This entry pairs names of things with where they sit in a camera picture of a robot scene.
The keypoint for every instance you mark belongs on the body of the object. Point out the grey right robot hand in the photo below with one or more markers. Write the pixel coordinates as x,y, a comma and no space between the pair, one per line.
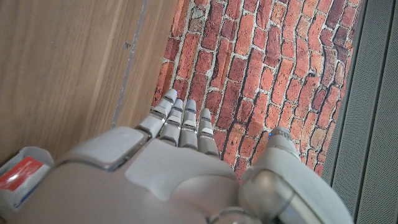
155,186

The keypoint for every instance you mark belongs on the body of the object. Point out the grey tape line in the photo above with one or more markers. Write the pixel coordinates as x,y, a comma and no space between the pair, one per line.
129,62

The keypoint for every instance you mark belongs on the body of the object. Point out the red and white packet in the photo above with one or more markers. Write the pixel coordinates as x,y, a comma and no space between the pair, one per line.
18,174

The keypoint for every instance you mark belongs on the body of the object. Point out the brick print backdrop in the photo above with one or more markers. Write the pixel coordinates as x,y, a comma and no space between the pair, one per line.
264,77

